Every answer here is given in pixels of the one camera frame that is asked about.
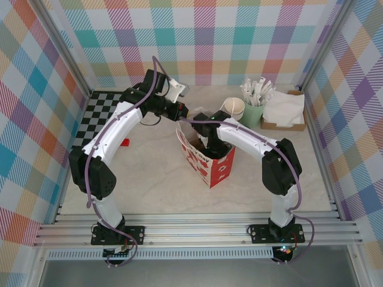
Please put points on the white red printed paper bag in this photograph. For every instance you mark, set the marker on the white red printed paper bag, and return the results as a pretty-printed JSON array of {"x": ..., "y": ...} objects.
[{"x": 221, "y": 170}]

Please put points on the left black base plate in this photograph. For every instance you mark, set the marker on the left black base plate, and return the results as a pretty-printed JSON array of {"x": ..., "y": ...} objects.
[{"x": 136, "y": 234}]

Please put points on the aluminium frame post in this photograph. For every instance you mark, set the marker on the aluminium frame post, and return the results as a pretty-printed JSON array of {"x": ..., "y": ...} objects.
[
  {"x": 323, "y": 45},
  {"x": 67, "y": 51}
]

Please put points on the right aluminium frame post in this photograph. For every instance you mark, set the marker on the right aluminium frame post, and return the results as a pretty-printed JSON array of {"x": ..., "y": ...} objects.
[{"x": 323, "y": 45}]

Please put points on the brown cardboard napkin box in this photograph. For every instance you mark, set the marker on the brown cardboard napkin box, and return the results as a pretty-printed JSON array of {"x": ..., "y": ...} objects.
[{"x": 294, "y": 128}]

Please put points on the white paper sachet stick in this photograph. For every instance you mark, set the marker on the white paper sachet stick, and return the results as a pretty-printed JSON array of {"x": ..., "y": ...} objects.
[
  {"x": 269, "y": 91},
  {"x": 246, "y": 89},
  {"x": 256, "y": 92},
  {"x": 262, "y": 86}
]

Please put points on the grey metal front panel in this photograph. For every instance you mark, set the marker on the grey metal front panel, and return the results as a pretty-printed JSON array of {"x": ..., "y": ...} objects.
[{"x": 194, "y": 275}]

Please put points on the black board with lit LEDs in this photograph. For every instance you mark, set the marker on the black board with lit LEDs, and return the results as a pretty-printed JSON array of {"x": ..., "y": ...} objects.
[{"x": 285, "y": 251}]

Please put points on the left aluminium frame post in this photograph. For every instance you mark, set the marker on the left aluminium frame post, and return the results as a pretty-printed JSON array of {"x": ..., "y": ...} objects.
[{"x": 67, "y": 51}]

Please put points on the black grey chessboard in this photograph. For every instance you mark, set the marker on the black grey chessboard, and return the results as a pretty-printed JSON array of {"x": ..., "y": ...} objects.
[{"x": 89, "y": 119}]

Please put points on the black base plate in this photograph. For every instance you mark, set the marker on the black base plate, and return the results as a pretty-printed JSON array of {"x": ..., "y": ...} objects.
[
  {"x": 258, "y": 234},
  {"x": 136, "y": 234}
]

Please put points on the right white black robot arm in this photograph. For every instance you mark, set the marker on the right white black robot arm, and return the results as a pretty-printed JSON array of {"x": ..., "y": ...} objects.
[{"x": 248, "y": 134}]

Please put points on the small red block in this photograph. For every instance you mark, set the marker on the small red block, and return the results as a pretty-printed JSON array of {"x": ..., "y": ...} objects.
[{"x": 125, "y": 143}]

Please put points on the mint green holder cup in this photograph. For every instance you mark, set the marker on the mint green holder cup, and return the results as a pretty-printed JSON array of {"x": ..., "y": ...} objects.
[{"x": 251, "y": 116}]

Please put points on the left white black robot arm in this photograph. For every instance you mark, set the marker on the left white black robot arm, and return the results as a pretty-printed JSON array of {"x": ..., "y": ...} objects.
[{"x": 113, "y": 131}]

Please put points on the aluminium mounting rail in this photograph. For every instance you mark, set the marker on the aluminium mounting rail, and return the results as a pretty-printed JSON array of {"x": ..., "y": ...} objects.
[{"x": 194, "y": 230}]

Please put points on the stack of green paper cups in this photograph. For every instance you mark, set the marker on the stack of green paper cups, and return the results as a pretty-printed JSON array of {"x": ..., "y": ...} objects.
[{"x": 235, "y": 106}]

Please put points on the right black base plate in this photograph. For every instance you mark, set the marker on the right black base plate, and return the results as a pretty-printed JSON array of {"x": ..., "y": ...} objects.
[{"x": 258, "y": 234}]

